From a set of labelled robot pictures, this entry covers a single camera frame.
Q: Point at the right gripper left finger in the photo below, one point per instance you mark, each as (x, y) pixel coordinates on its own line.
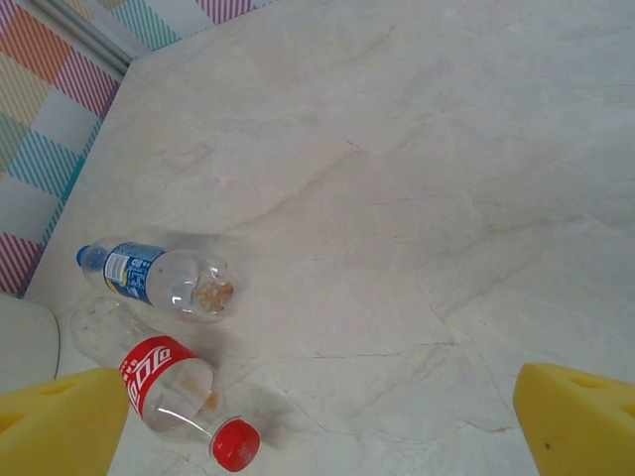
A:
(54, 421)

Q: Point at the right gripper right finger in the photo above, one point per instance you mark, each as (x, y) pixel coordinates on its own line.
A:
(575, 421)

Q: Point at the white waste bin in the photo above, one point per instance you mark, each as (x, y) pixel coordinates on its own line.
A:
(25, 342)

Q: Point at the red-label cola bottle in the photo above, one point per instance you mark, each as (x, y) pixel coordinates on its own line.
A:
(164, 377)

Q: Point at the blue-cap blue-label clear bottle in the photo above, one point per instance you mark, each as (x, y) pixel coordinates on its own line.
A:
(149, 277)

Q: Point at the aluminium frame post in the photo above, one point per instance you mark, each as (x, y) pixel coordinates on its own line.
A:
(84, 30)

